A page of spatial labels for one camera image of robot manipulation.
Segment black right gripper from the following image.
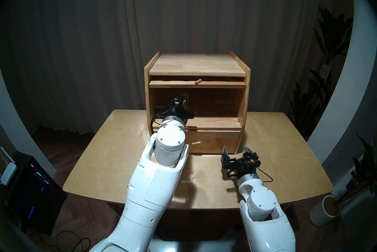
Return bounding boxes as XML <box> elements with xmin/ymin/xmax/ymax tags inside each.
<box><xmin>221</xmin><ymin>145</ymin><xmax>262</xmax><ymax>178</ymax></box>

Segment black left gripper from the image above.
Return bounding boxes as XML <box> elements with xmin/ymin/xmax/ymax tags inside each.
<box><xmin>155</xmin><ymin>106</ymin><xmax>195</xmax><ymax>119</ymax></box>

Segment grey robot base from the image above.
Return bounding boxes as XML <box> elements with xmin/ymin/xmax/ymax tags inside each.
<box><xmin>147</xmin><ymin>235</ymin><xmax>245</xmax><ymax>252</ymax></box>

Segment white cylindrical plant pot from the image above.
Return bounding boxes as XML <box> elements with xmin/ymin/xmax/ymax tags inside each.
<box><xmin>309</xmin><ymin>195</ymin><xmax>340</xmax><ymax>227</ymax></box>

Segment grey pleated curtain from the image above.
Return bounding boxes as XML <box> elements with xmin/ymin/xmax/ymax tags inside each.
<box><xmin>6</xmin><ymin>0</ymin><xmax>354</xmax><ymax>134</ymax></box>

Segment small plant in white pot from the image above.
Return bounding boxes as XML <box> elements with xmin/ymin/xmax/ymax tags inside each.
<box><xmin>334</xmin><ymin>134</ymin><xmax>377</xmax><ymax>205</ymax></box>

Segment tall dark leafy plant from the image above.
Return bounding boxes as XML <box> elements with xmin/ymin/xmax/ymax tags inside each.
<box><xmin>287</xmin><ymin>7</ymin><xmax>354</xmax><ymax>140</ymax></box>

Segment black computer tower with lights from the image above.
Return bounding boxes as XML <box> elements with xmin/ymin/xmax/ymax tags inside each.
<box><xmin>7</xmin><ymin>151</ymin><xmax>67</xmax><ymax>236</ymax></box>

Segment white box device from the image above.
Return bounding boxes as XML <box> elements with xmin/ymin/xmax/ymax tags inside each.
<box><xmin>0</xmin><ymin>163</ymin><xmax>17</xmax><ymax>186</ymax></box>

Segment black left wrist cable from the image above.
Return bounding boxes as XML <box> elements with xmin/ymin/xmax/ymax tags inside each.
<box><xmin>151</xmin><ymin>107</ymin><xmax>174</xmax><ymax>128</ymax></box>

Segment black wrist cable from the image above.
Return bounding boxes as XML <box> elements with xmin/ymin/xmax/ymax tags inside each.
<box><xmin>151</xmin><ymin>107</ymin><xmax>174</xmax><ymax>128</ymax></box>
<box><xmin>256</xmin><ymin>166</ymin><xmax>274</xmax><ymax>183</ymax></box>

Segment wooden drawer with peg handle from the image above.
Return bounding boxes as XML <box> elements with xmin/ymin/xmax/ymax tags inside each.
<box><xmin>152</xmin><ymin>129</ymin><xmax>241</xmax><ymax>155</ymax></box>

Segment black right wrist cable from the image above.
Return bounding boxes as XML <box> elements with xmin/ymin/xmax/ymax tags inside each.
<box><xmin>256</xmin><ymin>166</ymin><xmax>274</xmax><ymax>183</ymax></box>

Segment wooden cabinet frame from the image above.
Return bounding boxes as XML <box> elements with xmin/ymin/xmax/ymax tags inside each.
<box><xmin>144</xmin><ymin>51</ymin><xmax>251</xmax><ymax>155</ymax></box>

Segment black floor cables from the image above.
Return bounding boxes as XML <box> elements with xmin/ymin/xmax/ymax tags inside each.
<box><xmin>35</xmin><ymin>229</ymin><xmax>92</xmax><ymax>252</ymax></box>

